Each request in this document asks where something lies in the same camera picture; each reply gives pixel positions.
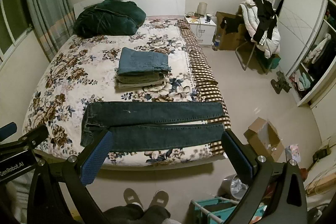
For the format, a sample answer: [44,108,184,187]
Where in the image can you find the dark mug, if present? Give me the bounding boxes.
[206,13,212,22]

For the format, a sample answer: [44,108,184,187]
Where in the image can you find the folded grey olive pants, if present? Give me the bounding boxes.
[117,72,165,84]

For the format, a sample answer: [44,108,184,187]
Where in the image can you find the white wardrobe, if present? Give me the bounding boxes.
[273,0,335,106]

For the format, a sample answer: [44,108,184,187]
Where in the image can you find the left grey slipper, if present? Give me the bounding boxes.
[123,188,143,209]

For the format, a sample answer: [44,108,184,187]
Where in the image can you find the grey slipper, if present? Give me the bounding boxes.
[149,190,169,208]
[123,188,143,209]

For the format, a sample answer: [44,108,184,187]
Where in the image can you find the dark green quilted comforter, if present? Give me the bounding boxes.
[73,0,146,39]

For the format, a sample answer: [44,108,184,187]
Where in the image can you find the white bedside table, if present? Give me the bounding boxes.
[185,15,217,47]

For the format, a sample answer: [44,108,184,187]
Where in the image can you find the teal plastic basket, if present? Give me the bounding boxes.
[191,197,239,223]

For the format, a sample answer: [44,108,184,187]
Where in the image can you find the window with white frame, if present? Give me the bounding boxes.
[1,0,33,64]

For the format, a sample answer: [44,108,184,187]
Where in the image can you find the white bed headboard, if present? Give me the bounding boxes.
[73,0,186,17]

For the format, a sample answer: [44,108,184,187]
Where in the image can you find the beige table lamp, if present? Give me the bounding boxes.
[197,2,207,16]

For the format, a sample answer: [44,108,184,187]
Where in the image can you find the right grey slipper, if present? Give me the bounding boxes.
[149,190,169,208]

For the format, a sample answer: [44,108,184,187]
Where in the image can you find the dark object on floor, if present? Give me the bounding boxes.
[270,71,291,94]

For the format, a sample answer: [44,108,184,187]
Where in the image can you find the folded beige pants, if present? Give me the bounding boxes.
[117,80,165,89]

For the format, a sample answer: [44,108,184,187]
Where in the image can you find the dark blue jeans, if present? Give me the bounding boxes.
[80,101,224,152]

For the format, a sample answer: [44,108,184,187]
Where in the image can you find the white puffer jacket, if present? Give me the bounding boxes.
[239,0,281,59]

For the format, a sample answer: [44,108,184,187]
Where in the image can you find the open cardboard box on floor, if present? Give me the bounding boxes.
[244,117,284,161]

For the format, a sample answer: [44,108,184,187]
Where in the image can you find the brown checkered bed sheet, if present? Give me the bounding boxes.
[176,18,232,156]

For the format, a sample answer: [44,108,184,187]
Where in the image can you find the metal folding chair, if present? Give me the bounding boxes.
[235,41,270,75]

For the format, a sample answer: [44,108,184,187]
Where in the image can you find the floral bed blanket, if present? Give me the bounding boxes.
[22,16,214,168]

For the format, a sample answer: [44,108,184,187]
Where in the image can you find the brown cardboard box by nightstand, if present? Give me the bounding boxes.
[215,11,248,51]

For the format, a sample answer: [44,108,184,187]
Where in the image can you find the plastic water bottle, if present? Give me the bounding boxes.
[213,34,221,51]

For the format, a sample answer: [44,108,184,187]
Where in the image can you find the black clothes on chair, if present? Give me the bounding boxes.
[253,0,277,45]

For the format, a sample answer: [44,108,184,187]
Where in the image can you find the grey striped curtain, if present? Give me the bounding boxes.
[27,0,75,61]

